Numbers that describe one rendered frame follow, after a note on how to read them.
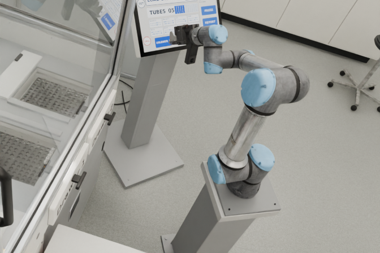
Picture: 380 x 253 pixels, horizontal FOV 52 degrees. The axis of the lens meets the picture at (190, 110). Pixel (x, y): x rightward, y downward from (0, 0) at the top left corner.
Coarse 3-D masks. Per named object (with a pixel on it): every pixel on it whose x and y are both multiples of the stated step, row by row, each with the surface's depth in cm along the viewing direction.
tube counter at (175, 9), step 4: (188, 4) 192; (192, 4) 194; (196, 4) 195; (168, 8) 185; (172, 8) 187; (176, 8) 188; (180, 8) 190; (184, 8) 191; (188, 8) 192; (192, 8) 194; (196, 8) 195; (168, 12) 186; (172, 12) 187; (176, 12) 188; (180, 12) 190; (184, 12) 191; (188, 12) 193
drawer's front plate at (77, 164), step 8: (88, 144) 142; (80, 152) 138; (80, 160) 137; (72, 168) 133; (80, 168) 143; (72, 176) 132; (64, 184) 128; (64, 192) 128; (56, 200) 123; (64, 200) 134; (56, 208) 123; (56, 216) 128
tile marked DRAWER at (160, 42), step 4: (164, 36) 186; (168, 36) 187; (156, 40) 183; (160, 40) 184; (164, 40) 186; (168, 40) 187; (156, 44) 183; (160, 44) 185; (164, 44) 186; (168, 44) 187
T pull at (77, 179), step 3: (84, 171) 135; (75, 174) 134; (84, 174) 134; (72, 177) 133; (75, 177) 133; (78, 177) 133; (81, 177) 133; (84, 177) 135; (72, 180) 132; (75, 180) 132; (78, 180) 132; (81, 180) 133; (78, 183) 131; (81, 183) 133; (78, 186) 131; (78, 189) 131
